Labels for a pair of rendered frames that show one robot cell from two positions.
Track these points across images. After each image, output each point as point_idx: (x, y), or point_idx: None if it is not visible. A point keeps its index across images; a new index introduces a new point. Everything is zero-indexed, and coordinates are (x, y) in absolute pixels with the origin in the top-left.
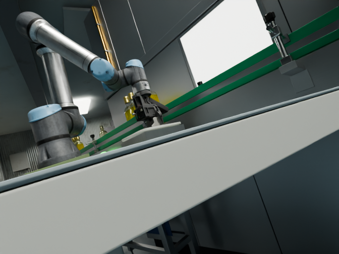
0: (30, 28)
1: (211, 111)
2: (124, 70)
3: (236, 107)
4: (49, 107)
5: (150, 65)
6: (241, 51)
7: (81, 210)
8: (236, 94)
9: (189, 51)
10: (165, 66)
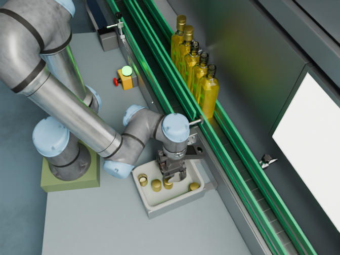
0: (15, 93)
1: (237, 211)
2: (157, 133)
3: (252, 244)
4: (55, 149)
5: (248, 7)
6: (335, 206)
7: None
8: (258, 246)
9: (301, 104)
10: (262, 52)
